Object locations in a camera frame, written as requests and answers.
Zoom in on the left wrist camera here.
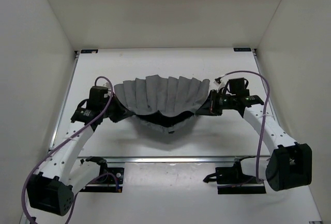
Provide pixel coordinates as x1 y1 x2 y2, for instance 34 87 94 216
86 86 109 110

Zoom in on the aluminium front rail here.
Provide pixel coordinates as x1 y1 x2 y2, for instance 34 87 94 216
103 156 241 165

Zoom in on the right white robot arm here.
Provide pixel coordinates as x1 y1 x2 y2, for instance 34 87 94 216
197 90 312 191

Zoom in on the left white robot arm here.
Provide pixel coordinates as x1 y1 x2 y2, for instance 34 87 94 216
22 97 133 216

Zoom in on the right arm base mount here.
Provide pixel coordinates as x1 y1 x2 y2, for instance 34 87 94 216
203 166 266 195

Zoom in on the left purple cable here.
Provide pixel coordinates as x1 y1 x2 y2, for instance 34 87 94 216
22 76 114 224

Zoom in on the left blue corner label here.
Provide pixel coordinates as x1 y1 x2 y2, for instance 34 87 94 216
80 49 98 54

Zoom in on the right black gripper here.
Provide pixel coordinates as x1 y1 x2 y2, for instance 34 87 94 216
196 89 236 116

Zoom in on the right blue corner label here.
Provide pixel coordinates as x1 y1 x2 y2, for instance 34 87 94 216
233 48 251 52

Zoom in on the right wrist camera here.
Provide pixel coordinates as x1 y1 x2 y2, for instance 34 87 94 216
228 78 250 97

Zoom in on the grey pleated skirt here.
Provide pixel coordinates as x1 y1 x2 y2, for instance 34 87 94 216
114 75 210 133

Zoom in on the blue corner label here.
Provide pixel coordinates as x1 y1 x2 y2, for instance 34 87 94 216
233 48 251 52
80 49 98 54

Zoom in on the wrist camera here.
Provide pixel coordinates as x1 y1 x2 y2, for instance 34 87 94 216
228 78 250 97
86 86 109 110

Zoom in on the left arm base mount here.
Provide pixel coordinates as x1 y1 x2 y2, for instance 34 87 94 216
80 162 125 193

